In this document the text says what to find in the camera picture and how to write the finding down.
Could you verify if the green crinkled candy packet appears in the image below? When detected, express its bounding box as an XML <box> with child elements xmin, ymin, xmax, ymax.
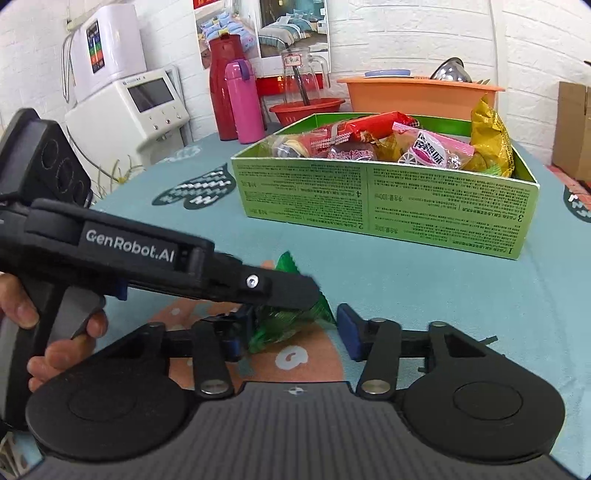
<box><xmin>248</xmin><ymin>250</ymin><xmax>339</xmax><ymax>354</ymax></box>

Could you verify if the pink clear cookie bag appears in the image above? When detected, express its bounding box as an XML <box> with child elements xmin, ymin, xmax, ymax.
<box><xmin>393</xmin><ymin>122</ymin><xmax>475</xmax><ymax>170</ymax></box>

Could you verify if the yellow chip bag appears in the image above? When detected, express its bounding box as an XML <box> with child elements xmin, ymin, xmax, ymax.
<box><xmin>462</xmin><ymin>97</ymin><xmax>515</xmax><ymax>178</ymax></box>

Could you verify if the person's left hand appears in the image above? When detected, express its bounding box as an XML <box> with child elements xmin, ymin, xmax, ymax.
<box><xmin>0</xmin><ymin>272</ymin><xmax>110</xmax><ymax>393</ymax></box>

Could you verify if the white screen appliance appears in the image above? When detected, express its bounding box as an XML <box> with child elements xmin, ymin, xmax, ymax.
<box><xmin>65</xmin><ymin>65</ymin><xmax>190</xmax><ymax>182</ymax></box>

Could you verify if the red printed snack bag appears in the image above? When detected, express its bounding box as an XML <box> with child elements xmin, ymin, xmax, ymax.
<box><xmin>310</xmin><ymin>111</ymin><xmax>420</xmax><ymax>150</ymax></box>

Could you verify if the green cardboard box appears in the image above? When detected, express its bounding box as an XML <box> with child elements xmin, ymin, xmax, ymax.
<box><xmin>231</xmin><ymin>112</ymin><xmax>540</xmax><ymax>259</ymax></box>

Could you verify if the red plastic basket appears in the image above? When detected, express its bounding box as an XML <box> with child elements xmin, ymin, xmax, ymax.
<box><xmin>270</xmin><ymin>98</ymin><xmax>345</xmax><ymax>127</ymax></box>

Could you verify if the pink thermos bottle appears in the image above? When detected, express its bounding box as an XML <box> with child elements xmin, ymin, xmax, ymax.
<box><xmin>224</xmin><ymin>59</ymin><xmax>266</xmax><ymax>144</ymax></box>

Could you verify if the white water purifier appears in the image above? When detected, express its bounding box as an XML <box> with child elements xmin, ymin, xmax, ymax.
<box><xmin>62</xmin><ymin>3</ymin><xmax>147</xmax><ymax>103</ymax></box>

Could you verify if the clear glass pitcher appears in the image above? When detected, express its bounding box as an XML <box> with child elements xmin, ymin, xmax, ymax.
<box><xmin>281</xmin><ymin>47</ymin><xmax>331</xmax><ymax>106</ymax></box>

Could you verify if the red thermos jug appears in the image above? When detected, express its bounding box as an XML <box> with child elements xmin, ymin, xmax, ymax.
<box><xmin>209</xmin><ymin>33</ymin><xmax>245</xmax><ymax>141</ymax></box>

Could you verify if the blue lidded container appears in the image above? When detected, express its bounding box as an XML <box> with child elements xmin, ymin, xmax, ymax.
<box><xmin>363</xmin><ymin>69</ymin><xmax>412</xmax><ymax>78</ymax></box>

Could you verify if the orange plastic basin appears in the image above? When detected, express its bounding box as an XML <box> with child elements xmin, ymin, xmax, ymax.
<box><xmin>338</xmin><ymin>77</ymin><xmax>505</xmax><ymax>120</ymax></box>

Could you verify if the bedroom poster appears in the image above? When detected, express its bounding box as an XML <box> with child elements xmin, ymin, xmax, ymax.
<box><xmin>193</xmin><ymin>0</ymin><xmax>331</xmax><ymax>77</ymax></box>

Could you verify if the brown cardboard box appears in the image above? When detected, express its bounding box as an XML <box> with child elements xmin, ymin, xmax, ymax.
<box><xmin>552</xmin><ymin>82</ymin><xmax>591</xmax><ymax>183</ymax></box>

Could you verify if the steel bowl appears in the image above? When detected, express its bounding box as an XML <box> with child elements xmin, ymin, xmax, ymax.
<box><xmin>430</xmin><ymin>57</ymin><xmax>473</xmax><ymax>83</ymax></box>

